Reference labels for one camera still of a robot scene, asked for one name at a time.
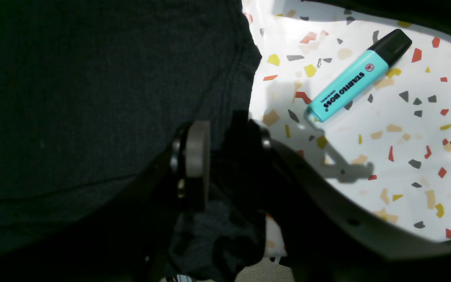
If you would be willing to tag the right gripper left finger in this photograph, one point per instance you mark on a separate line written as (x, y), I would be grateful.
(127, 239)

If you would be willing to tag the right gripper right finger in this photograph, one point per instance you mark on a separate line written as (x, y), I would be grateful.
(328, 238)

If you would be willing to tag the black T-shirt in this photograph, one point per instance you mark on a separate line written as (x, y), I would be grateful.
(92, 91)

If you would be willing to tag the turquoise Stabilo Boss highlighter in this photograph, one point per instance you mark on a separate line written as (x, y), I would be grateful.
(360, 75)

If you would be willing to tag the black handheld device left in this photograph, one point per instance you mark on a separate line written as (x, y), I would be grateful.
(433, 14)

